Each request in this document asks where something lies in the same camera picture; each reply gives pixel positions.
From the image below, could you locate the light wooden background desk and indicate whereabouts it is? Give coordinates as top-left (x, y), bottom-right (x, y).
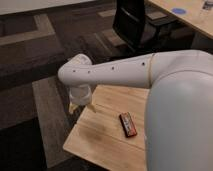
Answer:
top-left (148, 0), bottom-right (213, 39)

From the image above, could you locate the black office chair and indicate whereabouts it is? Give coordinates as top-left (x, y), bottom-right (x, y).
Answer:
top-left (112, 0), bottom-right (179, 54)

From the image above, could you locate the blue round disc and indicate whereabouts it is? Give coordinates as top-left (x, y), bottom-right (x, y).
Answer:
top-left (172, 8), bottom-right (186, 14)

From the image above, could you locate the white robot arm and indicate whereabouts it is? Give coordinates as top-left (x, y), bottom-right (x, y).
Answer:
top-left (58, 50), bottom-right (213, 171)

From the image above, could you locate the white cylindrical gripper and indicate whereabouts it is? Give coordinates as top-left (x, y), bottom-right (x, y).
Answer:
top-left (69, 85), bottom-right (96, 114)

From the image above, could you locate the red brown snack bar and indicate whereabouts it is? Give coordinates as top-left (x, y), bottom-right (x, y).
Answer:
top-left (119, 112), bottom-right (137, 137)

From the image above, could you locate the clear glass on desk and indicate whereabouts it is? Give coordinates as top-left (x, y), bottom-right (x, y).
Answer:
top-left (203, 0), bottom-right (213, 10)

